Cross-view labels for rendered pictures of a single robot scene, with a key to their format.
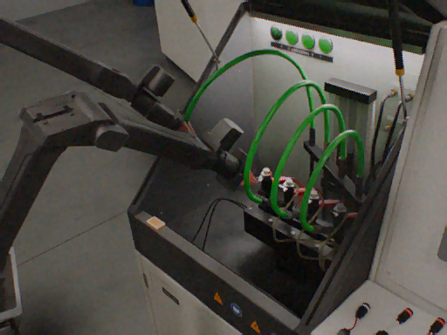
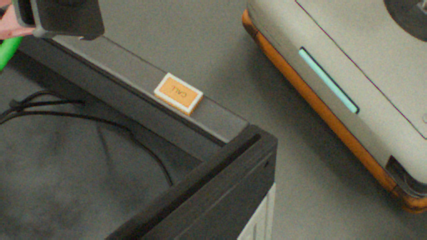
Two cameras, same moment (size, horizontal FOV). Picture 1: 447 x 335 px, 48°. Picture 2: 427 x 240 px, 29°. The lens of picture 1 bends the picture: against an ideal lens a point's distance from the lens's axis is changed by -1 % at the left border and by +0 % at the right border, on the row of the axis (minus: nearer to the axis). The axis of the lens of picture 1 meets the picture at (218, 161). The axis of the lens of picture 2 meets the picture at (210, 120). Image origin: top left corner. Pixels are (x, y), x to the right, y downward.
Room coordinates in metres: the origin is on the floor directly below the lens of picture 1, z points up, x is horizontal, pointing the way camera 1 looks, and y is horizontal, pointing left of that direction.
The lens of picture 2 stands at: (1.57, 0.15, 1.84)
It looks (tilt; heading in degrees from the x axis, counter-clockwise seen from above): 67 degrees down; 169
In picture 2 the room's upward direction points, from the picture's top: 6 degrees counter-clockwise
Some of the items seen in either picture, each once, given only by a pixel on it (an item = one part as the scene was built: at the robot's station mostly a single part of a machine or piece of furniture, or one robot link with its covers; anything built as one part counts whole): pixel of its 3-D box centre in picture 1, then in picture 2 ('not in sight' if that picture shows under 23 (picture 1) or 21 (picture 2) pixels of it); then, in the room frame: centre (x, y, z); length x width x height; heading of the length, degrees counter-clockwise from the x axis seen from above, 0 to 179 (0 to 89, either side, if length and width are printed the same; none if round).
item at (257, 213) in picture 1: (300, 247); not in sight; (1.05, -0.20, 0.91); 0.34 x 0.10 x 0.15; 40
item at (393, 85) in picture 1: (402, 131); not in sight; (1.12, -0.48, 1.20); 0.13 x 0.03 x 0.31; 40
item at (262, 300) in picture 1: (209, 282); (47, 42); (0.98, 0.05, 0.87); 0.62 x 0.04 x 0.16; 40
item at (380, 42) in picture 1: (329, 29); not in sight; (1.31, -0.33, 1.43); 0.54 x 0.03 x 0.02; 40
